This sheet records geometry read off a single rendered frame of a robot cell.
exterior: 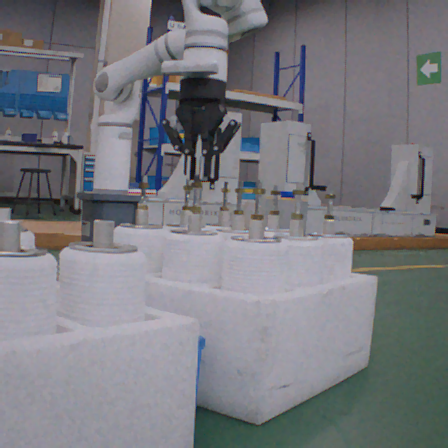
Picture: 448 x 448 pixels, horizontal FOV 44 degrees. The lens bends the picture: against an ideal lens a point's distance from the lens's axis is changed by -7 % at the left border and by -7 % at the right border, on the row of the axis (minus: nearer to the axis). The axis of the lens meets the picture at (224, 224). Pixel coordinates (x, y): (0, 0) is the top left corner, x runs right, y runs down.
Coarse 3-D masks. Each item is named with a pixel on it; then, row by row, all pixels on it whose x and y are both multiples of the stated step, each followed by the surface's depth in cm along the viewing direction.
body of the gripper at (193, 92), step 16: (192, 80) 89; (208, 80) 89; (192, 96) 89; (208, 96) 89; (224, 96) 91; (176, 112) 93; (192, 112) 92; (208, 112) 91; (224, 112) 90; (192, 128) 92
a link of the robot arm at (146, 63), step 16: (144, 48) 135; (160, 48) 130; (112, 64) 141; (128, 64) 137; (144, 64) 134; (160, 64) 132; (96, 80) 144; (112, 80) 140; (128, 80) 138; (112, 96) 143
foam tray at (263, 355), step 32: (160, 288) 87; (192, 288) 84; (288, 288) 89; (320, 288) 90; (352, 288) 98; (224, 320) 80; (256, 320) 77; (288, 320) 81; (320, 320) 89; (352, 320) 99; (224, 352) 80; (256, 352) 77; (288, 352) 81; (320, 352) 90; (352, 352) 101; (224, 384) 80; (256, 384) 77; (288, 384) 83; (320, 384) 91; (256, 416) 77
